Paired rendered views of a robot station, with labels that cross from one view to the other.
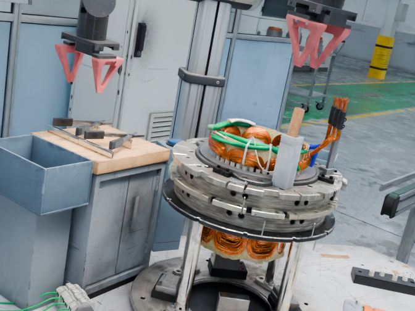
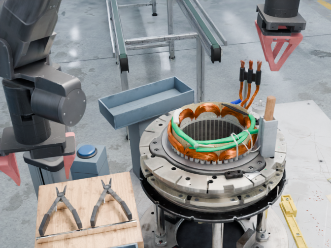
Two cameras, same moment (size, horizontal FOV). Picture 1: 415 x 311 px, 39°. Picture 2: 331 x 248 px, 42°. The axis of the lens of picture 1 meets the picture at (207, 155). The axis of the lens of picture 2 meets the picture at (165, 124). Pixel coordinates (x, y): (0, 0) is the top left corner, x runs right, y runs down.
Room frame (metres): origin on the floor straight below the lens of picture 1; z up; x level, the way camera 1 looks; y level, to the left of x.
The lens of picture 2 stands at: (0.57, 0.51, 1.65)
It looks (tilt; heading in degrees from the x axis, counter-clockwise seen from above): 33 degrees down; 317
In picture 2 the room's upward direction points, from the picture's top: 3 degrees counter-clockwise
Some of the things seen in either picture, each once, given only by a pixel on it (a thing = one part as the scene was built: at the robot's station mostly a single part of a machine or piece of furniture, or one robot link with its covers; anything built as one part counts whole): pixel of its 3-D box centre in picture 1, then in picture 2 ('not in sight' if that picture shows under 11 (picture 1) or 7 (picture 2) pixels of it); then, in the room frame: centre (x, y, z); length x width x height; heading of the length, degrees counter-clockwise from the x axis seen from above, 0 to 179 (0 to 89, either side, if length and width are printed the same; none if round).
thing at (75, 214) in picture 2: (83, 129); (77, 218); (1.10, 0.24, 1.09); 0.04 x 0.01 x 0.02; 162
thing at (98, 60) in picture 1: (97, 68); (55, 157); (1.14, 0.24, 1.20); 0.07 x 0.07 x 0.09; 57
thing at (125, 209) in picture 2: (115, 143); (126, 210); (1.05, 0.17, 1.09); 0.04 x 0.01 x 0.02; 162
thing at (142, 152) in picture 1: (101, 147); (87, 215); (1.13, 0.21, 1.05); 0.20 x 0.19 x 0.02; 147
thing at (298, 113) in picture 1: (294, 126); (269, 110); (0.96, -0.13, 1.20); 0.02 x 0.02 x 0.06
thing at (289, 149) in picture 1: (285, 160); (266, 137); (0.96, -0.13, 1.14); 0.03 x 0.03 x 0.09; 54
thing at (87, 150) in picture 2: (176, 142); (86, 150); (1.32, 0.07, 1.04); 0.04 x 0.04 x 0.01
